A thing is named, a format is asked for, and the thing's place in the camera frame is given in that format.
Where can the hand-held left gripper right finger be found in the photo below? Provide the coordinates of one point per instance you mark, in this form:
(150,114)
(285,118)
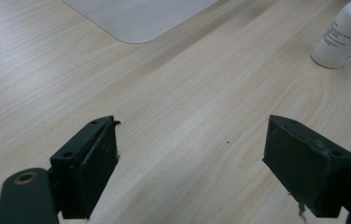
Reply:
(304,168)

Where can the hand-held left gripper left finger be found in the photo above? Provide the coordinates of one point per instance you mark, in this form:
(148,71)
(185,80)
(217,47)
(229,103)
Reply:
(85,168)

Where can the white plastic bottle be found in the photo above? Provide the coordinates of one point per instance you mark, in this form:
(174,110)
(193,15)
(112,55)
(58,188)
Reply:
(341,34)

